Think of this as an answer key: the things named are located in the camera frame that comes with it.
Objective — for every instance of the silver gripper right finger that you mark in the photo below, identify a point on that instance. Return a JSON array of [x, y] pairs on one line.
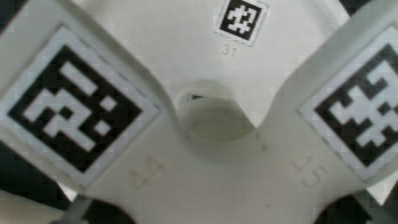
[[356, 209]]

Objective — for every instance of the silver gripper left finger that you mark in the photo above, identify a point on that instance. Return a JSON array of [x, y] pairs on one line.
[[91, 211]]

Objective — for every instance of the white cylindrical table leg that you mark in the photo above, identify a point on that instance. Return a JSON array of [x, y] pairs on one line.
[[213, 118]]

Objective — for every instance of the white cross-shaped table base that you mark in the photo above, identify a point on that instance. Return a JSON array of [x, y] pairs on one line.
[[75, 110]]

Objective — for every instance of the white round table top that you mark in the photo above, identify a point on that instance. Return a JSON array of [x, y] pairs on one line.
[[300, 61]]

